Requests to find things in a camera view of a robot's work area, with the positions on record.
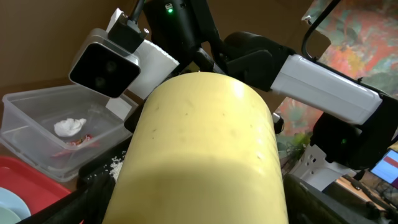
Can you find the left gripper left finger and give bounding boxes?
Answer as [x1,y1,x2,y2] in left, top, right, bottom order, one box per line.
[19,174,116,224]

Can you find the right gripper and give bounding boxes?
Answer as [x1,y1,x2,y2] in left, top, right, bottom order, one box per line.
[105,0,224,122]

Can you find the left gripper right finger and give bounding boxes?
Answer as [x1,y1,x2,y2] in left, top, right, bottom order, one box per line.
[283,174,389,224]

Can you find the red snack wrapper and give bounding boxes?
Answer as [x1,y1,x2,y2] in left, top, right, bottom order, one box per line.
[50,134,100,158]

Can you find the white round plate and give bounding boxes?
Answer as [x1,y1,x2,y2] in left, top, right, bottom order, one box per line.
[1,187,31,223]

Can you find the yellow plastic cup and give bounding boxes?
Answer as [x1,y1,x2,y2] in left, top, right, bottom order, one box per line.
[104,72,288,224]

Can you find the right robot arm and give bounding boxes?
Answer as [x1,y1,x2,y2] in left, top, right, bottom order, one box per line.
[129,1,397,170]

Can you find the rice and peanut scraps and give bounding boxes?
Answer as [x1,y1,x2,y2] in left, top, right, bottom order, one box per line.
[86,151,127,183]

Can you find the red plastic tray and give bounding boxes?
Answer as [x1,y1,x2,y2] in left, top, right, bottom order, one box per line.
[1,156,71,216]

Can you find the crumpled white tissue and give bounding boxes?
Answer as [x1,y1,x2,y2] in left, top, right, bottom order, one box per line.
[54,118,86,138]

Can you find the clear plastic bin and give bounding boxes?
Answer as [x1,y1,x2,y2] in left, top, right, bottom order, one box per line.
[1,85,138,182]

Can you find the computer monitor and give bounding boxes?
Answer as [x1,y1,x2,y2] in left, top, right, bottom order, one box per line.
[371,149,398,188]

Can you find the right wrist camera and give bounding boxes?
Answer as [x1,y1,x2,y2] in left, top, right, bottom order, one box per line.
[68,28,141,98]

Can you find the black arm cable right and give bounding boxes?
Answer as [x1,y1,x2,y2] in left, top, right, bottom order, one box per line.
[300,0,343,62]

